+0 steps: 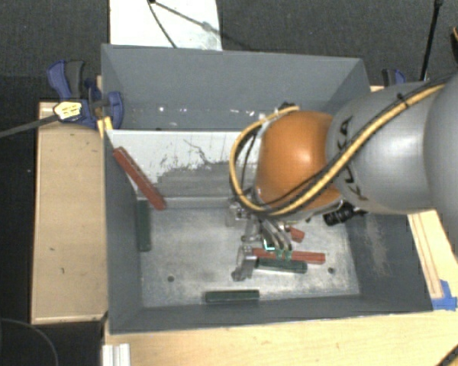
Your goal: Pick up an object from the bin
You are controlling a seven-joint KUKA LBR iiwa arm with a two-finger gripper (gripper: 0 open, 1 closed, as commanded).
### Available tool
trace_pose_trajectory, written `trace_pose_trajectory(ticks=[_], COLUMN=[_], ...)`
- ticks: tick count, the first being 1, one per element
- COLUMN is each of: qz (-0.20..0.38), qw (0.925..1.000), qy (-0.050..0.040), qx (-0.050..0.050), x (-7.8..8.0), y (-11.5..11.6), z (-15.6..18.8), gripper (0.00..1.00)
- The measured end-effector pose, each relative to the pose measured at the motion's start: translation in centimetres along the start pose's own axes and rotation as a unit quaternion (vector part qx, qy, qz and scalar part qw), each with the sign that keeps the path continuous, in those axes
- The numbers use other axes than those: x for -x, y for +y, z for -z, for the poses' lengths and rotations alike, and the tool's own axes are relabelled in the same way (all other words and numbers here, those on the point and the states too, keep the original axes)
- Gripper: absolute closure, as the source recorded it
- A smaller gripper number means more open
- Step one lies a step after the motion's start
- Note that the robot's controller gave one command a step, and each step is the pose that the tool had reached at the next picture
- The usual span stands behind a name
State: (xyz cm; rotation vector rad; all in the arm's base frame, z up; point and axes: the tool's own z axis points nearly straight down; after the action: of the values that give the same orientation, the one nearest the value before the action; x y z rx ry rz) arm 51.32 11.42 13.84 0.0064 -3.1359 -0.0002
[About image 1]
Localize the grey metal bin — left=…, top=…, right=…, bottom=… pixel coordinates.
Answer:
left=100, top=43, right=434, bottom=335

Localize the dark green flat block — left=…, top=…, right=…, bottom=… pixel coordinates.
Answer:
left=205, top=288, right=261, bottom=304
left=256, top=260, right=308, bottom=275
left=136, top=199, right=153, bottom=252

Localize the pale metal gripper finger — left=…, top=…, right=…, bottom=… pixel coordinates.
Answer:
left=231, top=255, right=259, bottom=281
left=236, top=244, right=254, bottom=268

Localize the black cylinder on white bracket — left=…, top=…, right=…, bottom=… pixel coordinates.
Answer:
left=322, top=200, right=367, bottom=227

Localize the pale wood flat board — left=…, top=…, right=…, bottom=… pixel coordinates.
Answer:
left=31, top=101, right=109, bottom=326

